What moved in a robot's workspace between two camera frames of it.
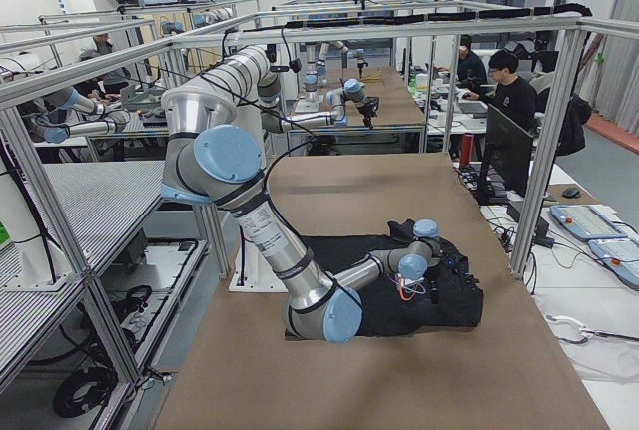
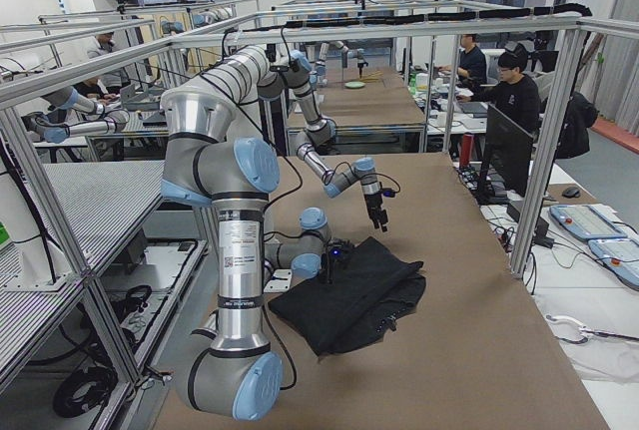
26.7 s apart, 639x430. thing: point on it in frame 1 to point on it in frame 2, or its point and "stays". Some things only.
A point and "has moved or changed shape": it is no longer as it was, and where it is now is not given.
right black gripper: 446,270 to 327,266
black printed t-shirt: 387,307 has moved or changed shape
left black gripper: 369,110 to 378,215
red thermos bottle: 467,149 stays
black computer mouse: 571,193 stays
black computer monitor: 509,159 stays
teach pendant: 587,221 stays
